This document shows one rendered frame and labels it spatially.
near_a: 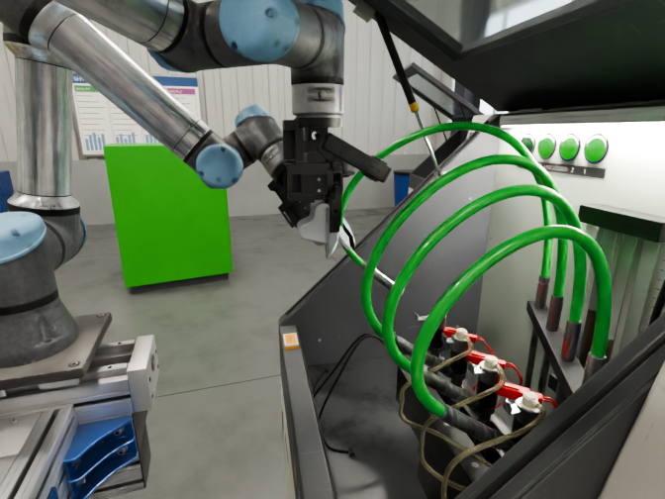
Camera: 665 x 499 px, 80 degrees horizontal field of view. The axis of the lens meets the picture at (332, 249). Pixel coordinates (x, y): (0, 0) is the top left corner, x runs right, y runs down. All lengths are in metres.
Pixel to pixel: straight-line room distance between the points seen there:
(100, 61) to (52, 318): 0.43
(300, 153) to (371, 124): 7.00
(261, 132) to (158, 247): 3.10
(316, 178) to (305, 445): 0.40
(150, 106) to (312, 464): 0.60
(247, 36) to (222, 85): 6.54
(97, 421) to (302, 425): 0.39
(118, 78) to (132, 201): 3.07
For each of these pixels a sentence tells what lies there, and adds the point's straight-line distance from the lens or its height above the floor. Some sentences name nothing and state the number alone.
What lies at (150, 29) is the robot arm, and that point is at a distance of 0.54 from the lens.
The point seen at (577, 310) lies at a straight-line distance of 0.63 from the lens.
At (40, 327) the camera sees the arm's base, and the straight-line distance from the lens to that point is 0.85.
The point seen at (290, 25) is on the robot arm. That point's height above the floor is 1.52.
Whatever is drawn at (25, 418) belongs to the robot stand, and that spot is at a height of 0.95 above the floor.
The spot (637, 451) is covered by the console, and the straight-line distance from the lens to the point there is 0.45.
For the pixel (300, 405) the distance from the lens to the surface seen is 0.74.
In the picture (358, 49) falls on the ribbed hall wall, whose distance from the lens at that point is 7.59.
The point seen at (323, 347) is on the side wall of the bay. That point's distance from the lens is 1.05.
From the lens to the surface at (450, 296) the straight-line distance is 0.41.
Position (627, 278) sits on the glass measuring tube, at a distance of 0.76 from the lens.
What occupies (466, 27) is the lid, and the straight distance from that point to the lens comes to 0.88.
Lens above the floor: 1.41
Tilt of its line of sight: 17 degrees down
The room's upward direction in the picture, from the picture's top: straight up
